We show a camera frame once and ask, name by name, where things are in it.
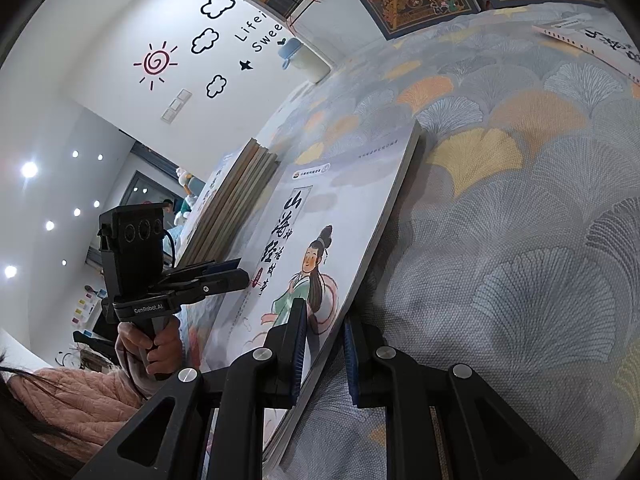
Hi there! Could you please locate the white light switch panel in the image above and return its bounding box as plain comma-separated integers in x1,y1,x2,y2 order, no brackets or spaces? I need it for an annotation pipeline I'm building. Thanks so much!
160,88,193,124

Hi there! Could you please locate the person's dark hair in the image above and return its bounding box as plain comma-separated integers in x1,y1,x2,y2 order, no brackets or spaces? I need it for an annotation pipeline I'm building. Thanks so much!
0,350,76,480

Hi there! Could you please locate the person's left forearm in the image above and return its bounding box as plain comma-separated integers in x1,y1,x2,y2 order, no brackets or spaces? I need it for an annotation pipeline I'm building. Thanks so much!
12,360,151,448

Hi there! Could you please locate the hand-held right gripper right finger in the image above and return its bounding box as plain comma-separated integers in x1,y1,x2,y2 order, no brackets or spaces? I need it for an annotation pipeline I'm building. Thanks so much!
342,316,608,480

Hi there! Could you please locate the white bottle with blue lid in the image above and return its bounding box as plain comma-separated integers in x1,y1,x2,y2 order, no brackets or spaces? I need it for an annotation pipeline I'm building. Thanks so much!
276,37,335,84

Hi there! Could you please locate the plush toy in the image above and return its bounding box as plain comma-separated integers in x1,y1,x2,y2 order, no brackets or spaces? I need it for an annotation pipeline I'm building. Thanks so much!
172,167,201,228

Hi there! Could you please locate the dark window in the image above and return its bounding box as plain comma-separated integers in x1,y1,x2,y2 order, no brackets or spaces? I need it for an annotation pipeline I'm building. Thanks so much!
85,142,193,261

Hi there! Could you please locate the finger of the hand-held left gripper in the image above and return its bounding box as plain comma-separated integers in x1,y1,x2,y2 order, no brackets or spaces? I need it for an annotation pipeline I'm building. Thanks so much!
165,258,242,283
170,268,250,304

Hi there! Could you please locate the stack of thin books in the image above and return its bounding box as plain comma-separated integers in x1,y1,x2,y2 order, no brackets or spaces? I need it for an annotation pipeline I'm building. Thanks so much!
175,137,282,267

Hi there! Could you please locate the red sun wall sticker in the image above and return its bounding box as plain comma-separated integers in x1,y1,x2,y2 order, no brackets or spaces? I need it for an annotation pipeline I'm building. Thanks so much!
132,42,179,92

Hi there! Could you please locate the long-haired woman cover book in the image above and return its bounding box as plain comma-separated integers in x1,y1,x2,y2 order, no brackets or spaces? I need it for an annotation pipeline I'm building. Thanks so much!
202,120,423,463

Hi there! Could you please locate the person's left hand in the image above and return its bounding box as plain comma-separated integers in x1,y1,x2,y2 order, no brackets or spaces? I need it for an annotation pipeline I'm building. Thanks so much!
115,317,184,382

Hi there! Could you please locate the group of ceiling spotlights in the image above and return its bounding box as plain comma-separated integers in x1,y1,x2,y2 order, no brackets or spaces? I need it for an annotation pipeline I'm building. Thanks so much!
2,149,108,281

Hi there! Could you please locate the black lettering wall sticker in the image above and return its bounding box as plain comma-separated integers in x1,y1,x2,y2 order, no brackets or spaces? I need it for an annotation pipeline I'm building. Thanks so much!
234,10,286,56

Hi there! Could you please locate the white calligraphy title book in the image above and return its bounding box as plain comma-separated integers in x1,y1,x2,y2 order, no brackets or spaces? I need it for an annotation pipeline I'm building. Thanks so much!
531,14,640,83

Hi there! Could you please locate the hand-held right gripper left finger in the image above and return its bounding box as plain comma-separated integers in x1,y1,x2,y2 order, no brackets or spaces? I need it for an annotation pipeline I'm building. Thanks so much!
72,297,308,480

